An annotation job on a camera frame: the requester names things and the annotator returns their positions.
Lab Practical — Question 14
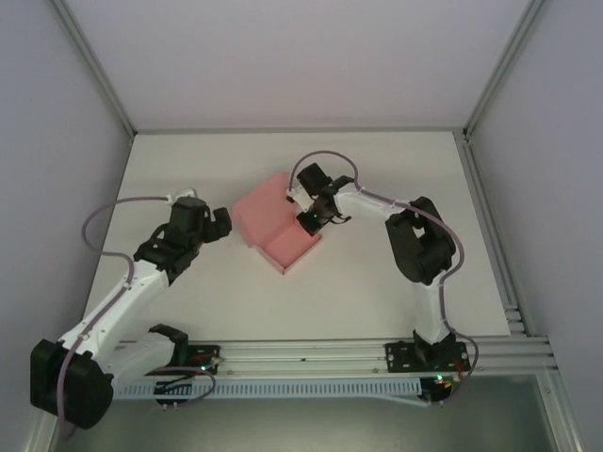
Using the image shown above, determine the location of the pink paper box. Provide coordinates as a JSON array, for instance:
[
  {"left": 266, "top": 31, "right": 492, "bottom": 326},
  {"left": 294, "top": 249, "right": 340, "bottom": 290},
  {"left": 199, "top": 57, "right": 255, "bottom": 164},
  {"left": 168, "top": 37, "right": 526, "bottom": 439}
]
[{"left": 233, "top": 169, "right": 325, "bottom": 277}]

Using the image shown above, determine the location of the aluminium back frame rail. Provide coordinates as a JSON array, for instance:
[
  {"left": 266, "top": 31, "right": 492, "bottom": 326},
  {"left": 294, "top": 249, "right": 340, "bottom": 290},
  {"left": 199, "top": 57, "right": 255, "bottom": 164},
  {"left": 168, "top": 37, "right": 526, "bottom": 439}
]
[{"left": 133, "top": 125, "right": 468, "bottom": 137}]

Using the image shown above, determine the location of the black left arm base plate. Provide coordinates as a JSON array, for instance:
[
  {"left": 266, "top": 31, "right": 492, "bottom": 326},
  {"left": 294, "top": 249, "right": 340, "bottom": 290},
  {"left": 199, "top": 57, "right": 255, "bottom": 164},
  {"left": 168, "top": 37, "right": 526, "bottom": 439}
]
[{"left": 186, "top": 345, "right": 222, "bottom": 376}]

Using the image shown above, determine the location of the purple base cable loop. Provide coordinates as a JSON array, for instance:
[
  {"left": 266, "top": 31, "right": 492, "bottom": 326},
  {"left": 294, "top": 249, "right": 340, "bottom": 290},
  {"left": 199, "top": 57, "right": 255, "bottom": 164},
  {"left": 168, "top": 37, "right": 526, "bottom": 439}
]
[{"left": 143, "top": 364, "right": 217, "bottom": 409}]

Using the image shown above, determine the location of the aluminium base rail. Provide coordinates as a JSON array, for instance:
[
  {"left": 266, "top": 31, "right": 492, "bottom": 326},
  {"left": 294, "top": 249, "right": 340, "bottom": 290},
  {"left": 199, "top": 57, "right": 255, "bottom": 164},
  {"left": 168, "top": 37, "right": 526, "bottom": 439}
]
[{"left": 187, "top": 332, "right": 555, "bottom": 376}]

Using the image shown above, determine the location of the aluminium side frame rail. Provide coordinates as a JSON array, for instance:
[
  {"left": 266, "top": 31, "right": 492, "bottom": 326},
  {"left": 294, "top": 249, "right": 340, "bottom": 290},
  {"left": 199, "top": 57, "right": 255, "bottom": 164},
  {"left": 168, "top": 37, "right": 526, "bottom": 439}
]
[{"left": 459, "top": 134, "right": 536, "bottom": 338}]

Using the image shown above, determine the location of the white slotted cable duct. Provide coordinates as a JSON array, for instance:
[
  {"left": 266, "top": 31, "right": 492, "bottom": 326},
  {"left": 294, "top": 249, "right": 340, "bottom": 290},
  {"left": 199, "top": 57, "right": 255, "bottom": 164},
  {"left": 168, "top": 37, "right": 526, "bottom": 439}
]
[{"left": 112, "top": 379, "right": 421, "bottom": 400}]

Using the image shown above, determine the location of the aluminium frame post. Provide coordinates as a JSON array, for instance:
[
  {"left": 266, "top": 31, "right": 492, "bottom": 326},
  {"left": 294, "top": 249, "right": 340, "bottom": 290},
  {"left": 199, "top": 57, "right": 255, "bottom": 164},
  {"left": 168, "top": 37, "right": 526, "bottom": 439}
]
[
  {"left": 55, "top": 0, "right": 139, "bottom": 138},
  {"left": 463, "top": 0, "right": 552, "bottom": 138}
]

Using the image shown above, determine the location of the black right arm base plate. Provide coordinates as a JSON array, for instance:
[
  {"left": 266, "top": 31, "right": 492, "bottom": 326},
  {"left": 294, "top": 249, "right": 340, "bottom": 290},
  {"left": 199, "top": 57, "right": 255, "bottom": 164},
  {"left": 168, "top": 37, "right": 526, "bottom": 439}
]
[{"left": 384, "top": 341, "right": 471, "bottom": 374}]

